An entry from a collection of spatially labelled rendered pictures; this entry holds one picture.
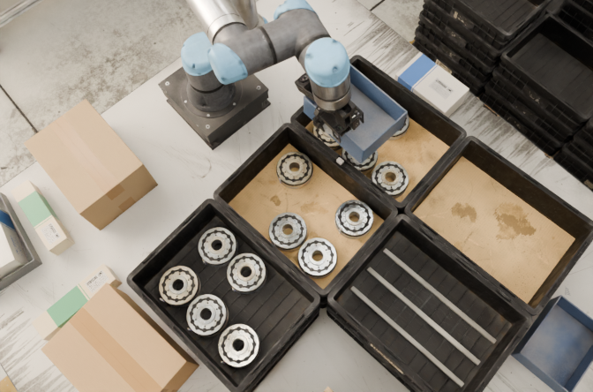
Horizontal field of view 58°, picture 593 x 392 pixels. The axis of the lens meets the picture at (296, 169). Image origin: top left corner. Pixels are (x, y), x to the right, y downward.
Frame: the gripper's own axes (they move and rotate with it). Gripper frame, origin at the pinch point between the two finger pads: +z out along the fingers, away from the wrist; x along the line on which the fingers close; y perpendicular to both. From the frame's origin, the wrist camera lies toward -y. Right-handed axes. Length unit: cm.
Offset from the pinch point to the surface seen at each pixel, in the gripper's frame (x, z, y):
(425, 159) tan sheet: 19.7, 32.5, 14.4
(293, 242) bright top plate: -24.5, 23.5, 9.1
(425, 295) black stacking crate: -8, 29, 42
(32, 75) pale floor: -67, 105, -163
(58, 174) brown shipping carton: -62, 18, -50
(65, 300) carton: -82, 26, -22
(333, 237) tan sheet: -15.6, 27.7, 14.5
